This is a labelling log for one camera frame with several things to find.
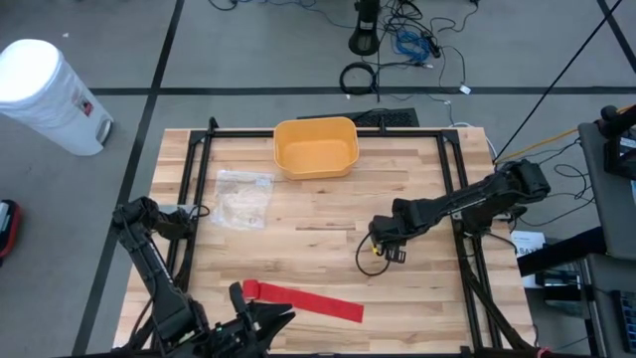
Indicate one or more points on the white trash can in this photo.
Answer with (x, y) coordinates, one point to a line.
(45, 94)

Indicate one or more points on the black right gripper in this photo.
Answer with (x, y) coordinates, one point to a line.
(392, 231)

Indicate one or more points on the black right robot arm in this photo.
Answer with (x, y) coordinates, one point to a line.
(477, 199)

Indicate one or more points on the yellow plastic bin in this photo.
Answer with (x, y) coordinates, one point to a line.
(315, 151)

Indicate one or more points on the black keyboard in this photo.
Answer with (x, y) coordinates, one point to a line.
(627, 318)
(387, 119)

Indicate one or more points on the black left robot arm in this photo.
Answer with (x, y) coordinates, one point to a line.
(169, 303)

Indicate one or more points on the clear plastic bag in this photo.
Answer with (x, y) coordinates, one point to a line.
(242, 199)

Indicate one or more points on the black diagonal strut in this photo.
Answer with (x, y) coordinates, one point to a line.
(556, 82)

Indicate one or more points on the red black floor device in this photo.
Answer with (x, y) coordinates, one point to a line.
(9, 229)

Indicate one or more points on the black floor stand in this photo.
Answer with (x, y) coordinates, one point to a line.
(365, 35)

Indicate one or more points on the white printed cardboard box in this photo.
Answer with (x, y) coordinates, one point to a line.
(526, 246)

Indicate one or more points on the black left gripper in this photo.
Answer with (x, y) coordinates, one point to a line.
(233, 340)

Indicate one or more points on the black aluminium table frame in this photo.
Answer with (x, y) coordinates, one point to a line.
(397, 133)

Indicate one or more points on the dark computer desk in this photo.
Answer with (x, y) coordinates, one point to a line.
(603, 199)

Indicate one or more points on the red bandage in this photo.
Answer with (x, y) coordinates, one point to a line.
(308, 300)

